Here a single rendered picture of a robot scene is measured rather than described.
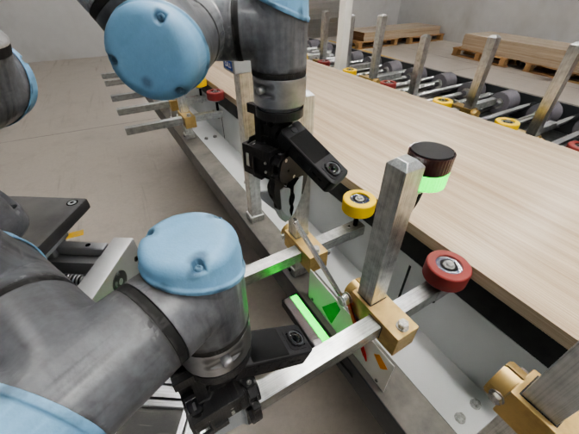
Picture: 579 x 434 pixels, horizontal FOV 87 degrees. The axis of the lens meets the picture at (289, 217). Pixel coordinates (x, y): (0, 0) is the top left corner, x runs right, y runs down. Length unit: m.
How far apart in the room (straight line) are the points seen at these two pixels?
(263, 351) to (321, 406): 1.04
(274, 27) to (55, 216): 0.42
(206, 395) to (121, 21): 0.36
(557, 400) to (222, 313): 0.34
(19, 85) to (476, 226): 0.86
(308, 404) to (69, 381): 1.24
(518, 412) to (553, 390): 0.06
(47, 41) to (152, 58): 7.79
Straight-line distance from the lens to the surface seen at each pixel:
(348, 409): 1.43
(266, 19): 0.42
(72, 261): 0.59
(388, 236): 0.47
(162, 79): 0.30
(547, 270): 0.75
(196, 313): 0.24
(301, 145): 0.46
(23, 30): 8.10
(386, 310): 0.58
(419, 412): 0.71
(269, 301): 1.65
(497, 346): 0.77
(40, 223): 0.59
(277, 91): 0.44
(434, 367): 0.85
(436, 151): 0.46
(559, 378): 0.42
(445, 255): 0.67
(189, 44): 0.29
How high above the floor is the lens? 1.33
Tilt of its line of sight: 38 degrees down
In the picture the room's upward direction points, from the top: straight up
